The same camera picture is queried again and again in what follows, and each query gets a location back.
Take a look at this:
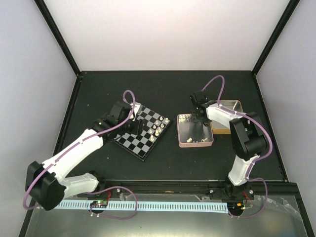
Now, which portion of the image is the light blue slotted cable duct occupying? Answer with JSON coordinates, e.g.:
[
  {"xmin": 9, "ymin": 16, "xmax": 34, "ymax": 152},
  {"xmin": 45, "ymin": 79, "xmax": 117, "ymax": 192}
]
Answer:
[{"xmin": 55, "ymin": 199, "xmax": 228, "ymax": 214}]

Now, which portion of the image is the black white chessboard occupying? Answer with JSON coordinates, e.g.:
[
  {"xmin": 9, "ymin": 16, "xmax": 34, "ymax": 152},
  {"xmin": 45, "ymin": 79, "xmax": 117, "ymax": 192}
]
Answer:
[{"xmin": 114, "ymin": 105, "xmax": 172, "ymax": 161}]

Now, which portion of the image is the black frame post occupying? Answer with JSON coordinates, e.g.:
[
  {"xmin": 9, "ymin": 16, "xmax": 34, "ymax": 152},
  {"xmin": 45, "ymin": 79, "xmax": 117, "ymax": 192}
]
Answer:
[
  {"xmin": 34, "ymin": 0, "xmax": 81, "ymax": 76},
  {"xmin": 251, "ymin": 0, "xmax": 300, "ymax": 76}
]

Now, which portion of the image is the black mounting rail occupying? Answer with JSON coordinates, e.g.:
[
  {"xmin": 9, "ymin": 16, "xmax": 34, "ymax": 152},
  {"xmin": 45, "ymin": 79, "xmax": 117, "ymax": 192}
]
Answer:
[{"xmin": 95, "ymin": 180, "xmax": 233, "ymax": 196}]

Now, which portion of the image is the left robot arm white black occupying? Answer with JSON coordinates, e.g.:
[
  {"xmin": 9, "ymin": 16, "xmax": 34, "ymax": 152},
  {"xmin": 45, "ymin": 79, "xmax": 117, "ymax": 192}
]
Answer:
[{"xmin": 25, "ymin": 101, "xmax": 143, "ymax": 210}]

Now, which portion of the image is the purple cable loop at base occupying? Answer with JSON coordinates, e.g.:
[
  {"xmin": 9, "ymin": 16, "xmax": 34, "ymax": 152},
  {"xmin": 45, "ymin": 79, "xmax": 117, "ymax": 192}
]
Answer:
[{"xmin": 89, "ymin": 185, "xmax": 138, "ymax": 220}]

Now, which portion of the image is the yellow tin lid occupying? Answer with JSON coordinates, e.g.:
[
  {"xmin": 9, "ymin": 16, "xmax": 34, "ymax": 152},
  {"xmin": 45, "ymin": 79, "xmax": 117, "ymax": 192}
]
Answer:
[{"xmin": 211, "ymin": 99, "xmax": 245, "ymax": 135}]

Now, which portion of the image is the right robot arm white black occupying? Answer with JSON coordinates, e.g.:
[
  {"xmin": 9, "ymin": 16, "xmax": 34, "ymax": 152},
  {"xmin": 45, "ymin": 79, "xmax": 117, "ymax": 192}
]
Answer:
[{"xmin": 190, "ymin": 91, "xmax": 273, "ymax": 199}]

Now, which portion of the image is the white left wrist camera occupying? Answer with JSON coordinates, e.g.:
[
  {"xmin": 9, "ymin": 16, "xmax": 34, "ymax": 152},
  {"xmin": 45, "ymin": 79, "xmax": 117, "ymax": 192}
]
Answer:
[{"xmin": 132, "ymin": 103, "xmax": 142, "ymax": 119}]

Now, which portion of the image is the black left frame post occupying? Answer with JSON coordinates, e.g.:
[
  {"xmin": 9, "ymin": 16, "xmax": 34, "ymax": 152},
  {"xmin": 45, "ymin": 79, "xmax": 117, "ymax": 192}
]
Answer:
[{"xmin": 34, "ymin": 0, "xmax": 81, "ymax": 76}]

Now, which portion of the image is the small circuit board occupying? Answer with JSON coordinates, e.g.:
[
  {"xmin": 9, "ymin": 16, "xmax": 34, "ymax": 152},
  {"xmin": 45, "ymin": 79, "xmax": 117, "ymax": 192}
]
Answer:
[{"xmin": 90, "ymin": 200, "xmax": 108, "ymax": 208}]

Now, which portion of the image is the pink tin box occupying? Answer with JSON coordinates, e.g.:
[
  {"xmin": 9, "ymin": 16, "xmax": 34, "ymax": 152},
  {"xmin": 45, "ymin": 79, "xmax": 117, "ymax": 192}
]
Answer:
[{"xmin": 176, "ymin": 114, "xmax": 214, "ymax": 148}]

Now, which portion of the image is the black right frame post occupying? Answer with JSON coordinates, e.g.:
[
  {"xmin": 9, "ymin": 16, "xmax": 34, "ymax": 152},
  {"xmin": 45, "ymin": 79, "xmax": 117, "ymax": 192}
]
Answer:
[{"xmin": 251, "ymin": 0, "xmax": 300, "ymax": 76}]

